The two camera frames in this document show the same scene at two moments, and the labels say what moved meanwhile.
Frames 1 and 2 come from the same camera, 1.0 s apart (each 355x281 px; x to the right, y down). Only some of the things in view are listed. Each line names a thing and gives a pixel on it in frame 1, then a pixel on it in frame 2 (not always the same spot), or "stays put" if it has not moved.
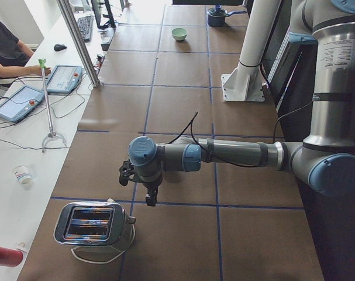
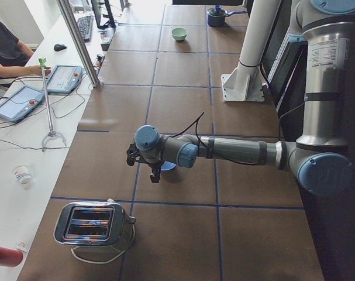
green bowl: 179,33 stays put
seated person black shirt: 9,55 stays put
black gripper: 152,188 -> 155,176
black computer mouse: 58,47 stays put
